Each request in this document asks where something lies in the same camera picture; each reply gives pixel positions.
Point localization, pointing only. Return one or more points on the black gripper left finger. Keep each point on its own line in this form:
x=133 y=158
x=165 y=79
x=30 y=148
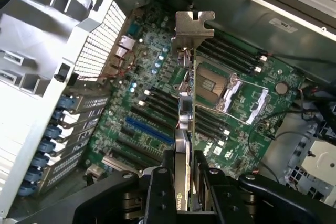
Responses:
x=160 y=197

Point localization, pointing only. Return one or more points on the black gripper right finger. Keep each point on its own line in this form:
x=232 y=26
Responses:
x=262 y=197

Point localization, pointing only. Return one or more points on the black expansion slot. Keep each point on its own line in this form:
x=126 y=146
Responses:
x=139 y=140
x=152 y=119
x=131 y=150

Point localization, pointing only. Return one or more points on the grey metal disk bay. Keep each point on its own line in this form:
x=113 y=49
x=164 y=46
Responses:
x=315 y=161

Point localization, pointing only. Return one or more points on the blue expansion slot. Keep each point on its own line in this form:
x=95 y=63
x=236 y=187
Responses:
x=149 y=130

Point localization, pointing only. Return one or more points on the RAM slot with white latch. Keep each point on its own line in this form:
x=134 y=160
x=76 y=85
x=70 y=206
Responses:
x=236 y=47
x=231 y=60
x=157 y=111

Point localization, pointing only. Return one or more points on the silver perforated slot cover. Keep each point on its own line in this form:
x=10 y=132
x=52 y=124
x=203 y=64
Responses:
x=84 y=128
x=86 y=116
x=78 y=140
x=65 y=169
x=94 y=102

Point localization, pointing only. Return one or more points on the silver coin cell battery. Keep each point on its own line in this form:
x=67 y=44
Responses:
x=281 y=87

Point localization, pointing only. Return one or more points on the thin metal locking lever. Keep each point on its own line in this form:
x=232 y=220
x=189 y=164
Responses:
x=252 y=83

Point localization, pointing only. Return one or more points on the blue slot retaining clip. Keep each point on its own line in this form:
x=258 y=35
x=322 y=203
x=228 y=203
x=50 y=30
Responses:
x=34 y=174
x=58 y=116
x=27 y=188
x=53 y=132
x=40 y=161
x=47 y=146
x=67 y=102

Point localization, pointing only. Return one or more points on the silver CPU socket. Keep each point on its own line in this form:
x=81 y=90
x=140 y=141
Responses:
x=210 y=82

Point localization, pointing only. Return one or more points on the green Dell motherboard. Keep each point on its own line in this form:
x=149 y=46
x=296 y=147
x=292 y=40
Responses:
x=147 y=61

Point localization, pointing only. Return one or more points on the grey open PC case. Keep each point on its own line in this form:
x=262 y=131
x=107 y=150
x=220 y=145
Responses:
x=34 y=134

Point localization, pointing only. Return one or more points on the black RAM slot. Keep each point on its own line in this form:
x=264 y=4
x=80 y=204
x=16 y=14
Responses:
x=236 y=41
x=231 y=53

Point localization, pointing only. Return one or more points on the black plastic case latch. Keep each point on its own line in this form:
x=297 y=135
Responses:
x=63 y=73

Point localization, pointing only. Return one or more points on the silver rear port block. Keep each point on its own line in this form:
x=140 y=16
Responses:
x=125 y=43

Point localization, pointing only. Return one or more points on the white label sticker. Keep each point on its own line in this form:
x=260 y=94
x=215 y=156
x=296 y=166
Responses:
x=283 y=24

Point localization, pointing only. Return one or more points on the grey power supply housing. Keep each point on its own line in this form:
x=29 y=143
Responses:
x=262 y=1

